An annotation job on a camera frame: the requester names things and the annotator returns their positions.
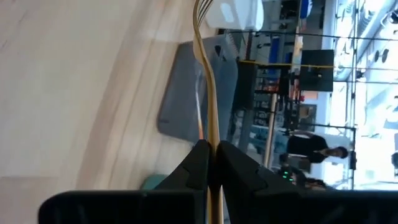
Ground teal plastic bin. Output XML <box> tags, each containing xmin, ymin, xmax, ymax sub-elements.
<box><xmin>141</xmin><ymin>174</ymin><xmax>170</xmax><ymax>191</ymax></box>

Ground black hanging cable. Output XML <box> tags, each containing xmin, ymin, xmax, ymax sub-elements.
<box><xmin>228</xmin><ymin>29</ymin><xmax>398</xmax><ymax>41</ymax></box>

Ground black panel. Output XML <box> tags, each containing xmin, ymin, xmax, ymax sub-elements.
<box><xmin>299</xmin><ymin>49</ymin><xmax>335</xmax><ymax>93</ymax></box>

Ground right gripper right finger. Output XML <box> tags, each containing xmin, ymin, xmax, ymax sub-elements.
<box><xmin>216</xmin><ymin>140</ymin><xmax>398</xmax><ymax>224</ymax></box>

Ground white plastic bin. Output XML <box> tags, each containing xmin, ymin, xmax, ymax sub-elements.
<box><xmin>205</xmin><ymin>0</ymin><xmax>265</xmax><ymax>32</ymax></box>

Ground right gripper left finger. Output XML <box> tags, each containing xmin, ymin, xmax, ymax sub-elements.
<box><xmin>38</xmin><ymin>139</ymin><xmax>211</xmax><ymax>224</ymax></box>

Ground grey translucent plastic bin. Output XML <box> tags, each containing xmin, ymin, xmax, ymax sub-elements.
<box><xmin>157</xmin><ymin>34</ymin><xmax>240</xmax><ymax>144</ymax></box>

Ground yellow hanging cable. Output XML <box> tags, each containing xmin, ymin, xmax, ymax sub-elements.
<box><xmin>239</xmin><ymin>60</ymin><xmax>335</xmax><ymax>69</ymax></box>

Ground standing person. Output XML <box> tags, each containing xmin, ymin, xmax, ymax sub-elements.
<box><xmin>285</xmin><ymin>133</ymin><xmax>349</xmax><ymax>165</ymax></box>

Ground gold fork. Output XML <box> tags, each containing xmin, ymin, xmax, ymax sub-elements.
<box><xmin>192</xmin><ymin>0</ymin><xmax>225</xmax><ymax>224</ymax></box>

